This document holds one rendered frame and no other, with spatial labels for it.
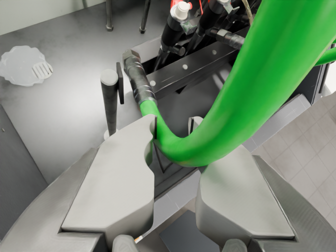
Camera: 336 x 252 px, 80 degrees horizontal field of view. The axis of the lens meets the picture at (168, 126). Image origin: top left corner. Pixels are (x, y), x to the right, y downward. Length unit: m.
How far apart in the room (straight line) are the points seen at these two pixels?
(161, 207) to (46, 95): 0.36
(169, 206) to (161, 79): 0.24
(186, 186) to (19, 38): 0.52
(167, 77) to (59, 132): 0.28
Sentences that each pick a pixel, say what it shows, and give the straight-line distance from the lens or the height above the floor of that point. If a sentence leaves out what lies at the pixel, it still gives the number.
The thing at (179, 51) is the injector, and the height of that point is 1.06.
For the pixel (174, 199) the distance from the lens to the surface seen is 0.40.
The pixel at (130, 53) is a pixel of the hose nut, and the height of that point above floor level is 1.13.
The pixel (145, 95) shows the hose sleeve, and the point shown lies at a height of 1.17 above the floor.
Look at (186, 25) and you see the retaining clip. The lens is 0.31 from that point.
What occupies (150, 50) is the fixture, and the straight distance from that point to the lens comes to 0.43.
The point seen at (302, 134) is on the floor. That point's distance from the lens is 2.04.
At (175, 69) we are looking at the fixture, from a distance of 0.42.
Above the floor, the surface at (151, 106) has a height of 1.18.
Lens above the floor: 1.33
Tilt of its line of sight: 71 degrees down
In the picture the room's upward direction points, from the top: 50 degrees clockwise
